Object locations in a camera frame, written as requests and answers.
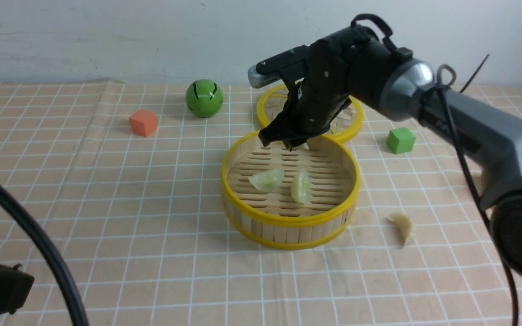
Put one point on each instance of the pale beige dumpling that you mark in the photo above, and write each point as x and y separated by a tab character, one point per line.
405	226

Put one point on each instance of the green watermelon ball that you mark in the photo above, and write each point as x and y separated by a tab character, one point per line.
204	98

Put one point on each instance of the woven bamboo steamer lid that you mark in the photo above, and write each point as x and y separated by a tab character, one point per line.
344	127

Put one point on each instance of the beige pleated dumpling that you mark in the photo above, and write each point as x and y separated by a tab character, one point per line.
302	145

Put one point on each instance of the green cube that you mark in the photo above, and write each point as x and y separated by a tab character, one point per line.
400	140

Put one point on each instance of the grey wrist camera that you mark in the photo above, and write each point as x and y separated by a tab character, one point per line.
288	66

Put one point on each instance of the bamboo steamer tray yellow rim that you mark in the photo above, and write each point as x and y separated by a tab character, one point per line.
273	219

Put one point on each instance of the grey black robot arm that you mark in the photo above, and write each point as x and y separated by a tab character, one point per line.
488	136

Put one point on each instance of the green translucent dumpling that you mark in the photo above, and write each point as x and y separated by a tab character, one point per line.
267	181

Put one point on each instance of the orange cube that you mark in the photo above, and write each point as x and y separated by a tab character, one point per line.
143	123

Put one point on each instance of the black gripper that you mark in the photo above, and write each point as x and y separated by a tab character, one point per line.
350	62

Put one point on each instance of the checked beige tablecloth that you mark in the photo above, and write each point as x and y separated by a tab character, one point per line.
141	225

